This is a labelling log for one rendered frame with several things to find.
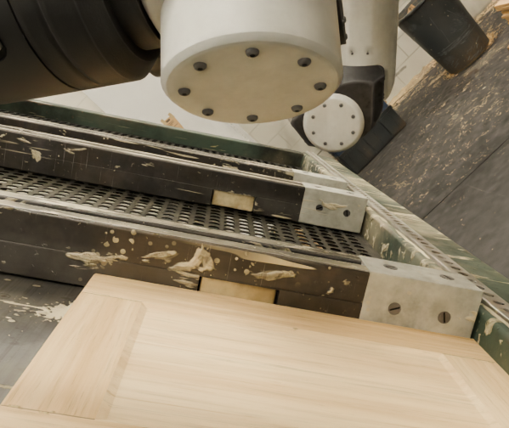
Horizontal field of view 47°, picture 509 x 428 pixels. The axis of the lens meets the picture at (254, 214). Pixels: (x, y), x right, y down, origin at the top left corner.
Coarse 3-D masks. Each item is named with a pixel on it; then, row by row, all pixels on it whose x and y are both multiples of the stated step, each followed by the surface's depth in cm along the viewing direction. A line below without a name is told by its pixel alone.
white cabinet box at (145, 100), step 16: (144, 80) 434; (160, 80) 434; (96, 96) 436; (112, 96) 437; (128, 96) 437; (144, 96) 437; (160, 96) 437; (112, 112) 439; (128, 112) 440; (144, 112) 440; (160, 112) 440; (176, 112) 440; (192, 128) 443; (208, 128) 443; (224, 128) 443; (240, 128) 501
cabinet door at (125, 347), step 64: (64, 320) 48; (128, 320) 50; (192, 320) 54; (256, 320) 56; (320, 320) 59; (64, 384) 39; (128, 384) 41; (192, 384) 42; (256, 384) 44; (320, 384) 46; (384, 384) 49; (448, 384) 51
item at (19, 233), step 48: (0, 192) 63; (0, 240) 59; (48, 240) 59; (96, 240) 59; (144, 240) 59; (192, 240) 60; (240, 240) 64; (192, 288) 61; (288, 288) 61; (336, 288) 61; (384, 288) 62; (432, 288) 62
